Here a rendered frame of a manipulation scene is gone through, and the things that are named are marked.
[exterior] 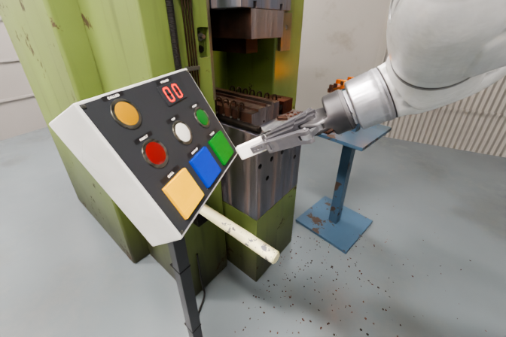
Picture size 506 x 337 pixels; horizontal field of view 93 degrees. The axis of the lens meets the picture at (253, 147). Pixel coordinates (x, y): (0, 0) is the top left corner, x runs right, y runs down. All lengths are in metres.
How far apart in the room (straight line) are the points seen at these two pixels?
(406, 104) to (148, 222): 0.47
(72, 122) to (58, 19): 0.78
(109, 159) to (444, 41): 0.44
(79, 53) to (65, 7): 0.16
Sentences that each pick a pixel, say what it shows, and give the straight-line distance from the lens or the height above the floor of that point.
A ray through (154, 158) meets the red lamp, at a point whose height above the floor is 1.09.
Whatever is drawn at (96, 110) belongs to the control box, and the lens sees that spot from 0.45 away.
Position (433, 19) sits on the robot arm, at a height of 1.31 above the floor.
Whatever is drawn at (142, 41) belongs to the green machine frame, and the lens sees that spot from 0.83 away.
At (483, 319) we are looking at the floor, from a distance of 1.86.
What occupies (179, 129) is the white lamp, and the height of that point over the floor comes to 1.10.
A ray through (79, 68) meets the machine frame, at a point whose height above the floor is 1.15.
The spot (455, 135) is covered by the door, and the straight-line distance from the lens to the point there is 3.62.
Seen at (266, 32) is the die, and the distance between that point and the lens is 0.98.
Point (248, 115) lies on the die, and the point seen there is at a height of 0.97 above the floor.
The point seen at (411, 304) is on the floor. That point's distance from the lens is 1.71.
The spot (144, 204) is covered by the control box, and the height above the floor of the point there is 1.03.
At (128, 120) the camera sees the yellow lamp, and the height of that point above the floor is 1.15.
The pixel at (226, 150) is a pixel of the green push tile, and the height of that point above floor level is 1.00.
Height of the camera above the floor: 1.30
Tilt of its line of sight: 27 degrees down
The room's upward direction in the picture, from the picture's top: straight up
